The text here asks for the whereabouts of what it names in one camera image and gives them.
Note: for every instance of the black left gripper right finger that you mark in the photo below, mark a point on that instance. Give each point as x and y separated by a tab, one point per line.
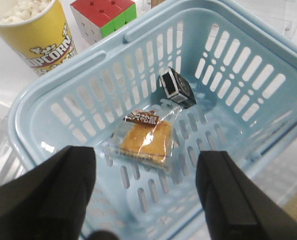
235	208

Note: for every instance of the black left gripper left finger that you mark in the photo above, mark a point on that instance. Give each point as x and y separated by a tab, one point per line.
49	202

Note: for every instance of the packaged bread slice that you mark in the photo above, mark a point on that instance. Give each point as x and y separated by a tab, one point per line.
144	135

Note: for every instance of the black tissue pack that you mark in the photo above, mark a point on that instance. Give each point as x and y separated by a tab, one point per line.
177	88

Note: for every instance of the light blue plastic basket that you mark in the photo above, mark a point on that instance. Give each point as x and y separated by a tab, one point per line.
188	76

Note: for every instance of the clear acrylic display shelf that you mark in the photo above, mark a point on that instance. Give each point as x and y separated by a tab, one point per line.
10	165

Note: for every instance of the yellow popcorn cup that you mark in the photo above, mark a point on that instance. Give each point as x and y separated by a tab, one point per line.
38	32

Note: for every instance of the colourful puzzle cube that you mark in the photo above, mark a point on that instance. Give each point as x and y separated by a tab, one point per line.
96	19

